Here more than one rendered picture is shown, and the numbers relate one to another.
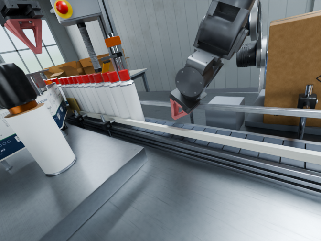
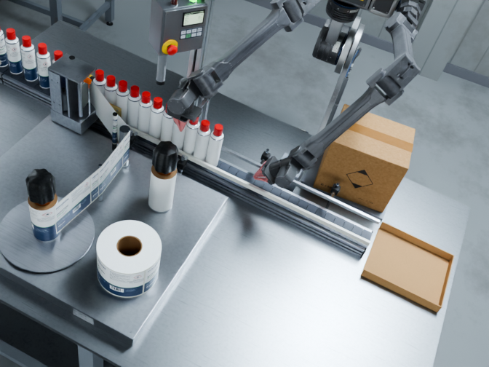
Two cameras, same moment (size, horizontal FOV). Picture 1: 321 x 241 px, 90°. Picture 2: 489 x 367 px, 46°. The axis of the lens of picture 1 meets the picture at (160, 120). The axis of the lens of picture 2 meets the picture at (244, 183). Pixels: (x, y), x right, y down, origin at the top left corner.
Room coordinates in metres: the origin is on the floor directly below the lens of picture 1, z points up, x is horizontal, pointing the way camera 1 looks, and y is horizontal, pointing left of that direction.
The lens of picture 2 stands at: (-0.83, 0.74, 2.54)
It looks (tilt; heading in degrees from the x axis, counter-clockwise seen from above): 48 degrees down; 329
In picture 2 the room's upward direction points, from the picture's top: 16 degrees clockwise
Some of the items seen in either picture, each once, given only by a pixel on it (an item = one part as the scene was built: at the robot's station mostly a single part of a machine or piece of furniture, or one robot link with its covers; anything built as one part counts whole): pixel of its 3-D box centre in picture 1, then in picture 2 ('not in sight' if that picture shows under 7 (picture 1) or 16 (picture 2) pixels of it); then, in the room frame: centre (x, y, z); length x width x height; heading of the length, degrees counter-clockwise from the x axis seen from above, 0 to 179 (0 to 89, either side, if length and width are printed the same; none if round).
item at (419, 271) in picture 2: not in sight; (408, 265); (-0.02, -0.53, 0.85); 0.30 x 0.26 x 0.04; 46
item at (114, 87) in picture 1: (121, 98); (201, 141); (0.61, 0.13, 0.98); 0.05 x 0.05 x 0.20
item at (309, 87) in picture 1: (304, 122); (330, 199); (0.29, -0.31, 0.91); 0.07 x 0.03 x 0.17; 136
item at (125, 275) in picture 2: not in sight; (128, 258); (0.16, 0.50, 0.95); 0.20 x 0.20 x 0.14
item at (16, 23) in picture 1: (27, 34); (179, 119); (0.49, 0.27, 1.23); 0.07 x 0.07 x 0.09; 48
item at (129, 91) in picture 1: (131, 98); (215, 145); (0.58, 0.08, 0.98); 0.05 x 0.05 x 0.20
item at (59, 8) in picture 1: (62, 7); (171, 49); (0.74, 0.25, 1.32); 0.04 x 0.03 x 0.04; 101
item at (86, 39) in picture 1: (90, 49); (162, 60); (0.86, 0.24, 1.18); 0.04 x 0.04 x 0.21
